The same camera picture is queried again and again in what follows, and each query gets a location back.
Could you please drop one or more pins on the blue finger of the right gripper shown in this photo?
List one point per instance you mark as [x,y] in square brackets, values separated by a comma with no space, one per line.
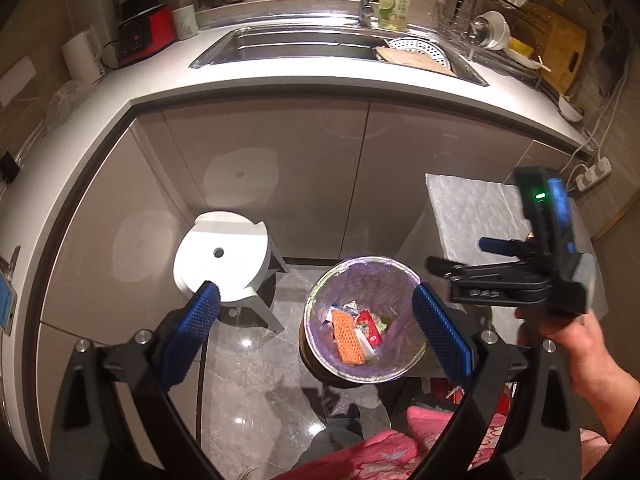
[507,248]

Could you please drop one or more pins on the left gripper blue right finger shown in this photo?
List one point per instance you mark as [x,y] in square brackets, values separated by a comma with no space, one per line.
[454,353]

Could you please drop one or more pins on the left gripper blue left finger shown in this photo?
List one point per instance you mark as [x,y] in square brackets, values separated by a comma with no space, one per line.
[188,333]

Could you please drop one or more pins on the red snack packet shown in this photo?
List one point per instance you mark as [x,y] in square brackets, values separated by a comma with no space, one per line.
[365,323]

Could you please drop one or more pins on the orange foam fruit net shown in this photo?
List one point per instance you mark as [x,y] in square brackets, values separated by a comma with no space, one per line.
[345,337]

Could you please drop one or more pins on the trash bin with purple bag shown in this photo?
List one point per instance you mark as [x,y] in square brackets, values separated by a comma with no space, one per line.
[383,286]

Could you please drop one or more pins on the person's right hand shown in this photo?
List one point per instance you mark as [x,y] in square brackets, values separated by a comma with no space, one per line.
[611,391]

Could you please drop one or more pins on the red gift box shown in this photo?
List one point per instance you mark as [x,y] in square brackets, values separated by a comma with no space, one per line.
[444,390]

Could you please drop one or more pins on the grey absorbent table mat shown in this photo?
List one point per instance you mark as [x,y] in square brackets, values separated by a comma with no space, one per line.
[460,211]

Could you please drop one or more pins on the white round plastic stool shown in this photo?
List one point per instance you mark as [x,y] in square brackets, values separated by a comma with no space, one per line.
[236,254]

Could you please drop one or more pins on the pink patterned clothing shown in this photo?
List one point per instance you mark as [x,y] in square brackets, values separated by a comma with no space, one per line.
[392,454]

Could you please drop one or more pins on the white power strip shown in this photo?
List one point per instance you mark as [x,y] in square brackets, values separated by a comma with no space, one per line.
[594,175]

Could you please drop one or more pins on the white bowl on counter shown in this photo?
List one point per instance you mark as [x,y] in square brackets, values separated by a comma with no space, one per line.
[568,111]

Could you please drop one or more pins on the wooden cutting board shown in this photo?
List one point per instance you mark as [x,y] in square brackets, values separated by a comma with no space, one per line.
[562,45]

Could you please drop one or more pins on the metal dish drying rack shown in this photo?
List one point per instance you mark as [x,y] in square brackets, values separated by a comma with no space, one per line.
[452,21]

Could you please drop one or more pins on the stainless steel sink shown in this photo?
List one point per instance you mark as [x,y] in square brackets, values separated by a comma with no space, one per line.
[302,41]

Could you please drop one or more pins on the tan dish cloth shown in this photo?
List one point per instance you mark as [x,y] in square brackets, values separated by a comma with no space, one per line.
[411,59]

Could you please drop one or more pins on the white bowl in rack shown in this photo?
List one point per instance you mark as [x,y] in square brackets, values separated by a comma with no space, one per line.
[489,31]

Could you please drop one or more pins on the metal steamer plate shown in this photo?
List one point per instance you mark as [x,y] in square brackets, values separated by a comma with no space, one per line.
[421,46]

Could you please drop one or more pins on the green dish soap bottle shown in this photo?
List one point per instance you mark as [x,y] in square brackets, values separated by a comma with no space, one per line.
[393,14]

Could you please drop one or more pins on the white electric kettle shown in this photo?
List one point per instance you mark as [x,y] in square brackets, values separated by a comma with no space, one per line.
[82,59]

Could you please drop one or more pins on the white mug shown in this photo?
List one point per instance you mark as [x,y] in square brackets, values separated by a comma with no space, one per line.
[185,22]

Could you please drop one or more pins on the red black blender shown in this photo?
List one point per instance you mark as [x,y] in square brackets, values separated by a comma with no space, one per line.
[145,27]

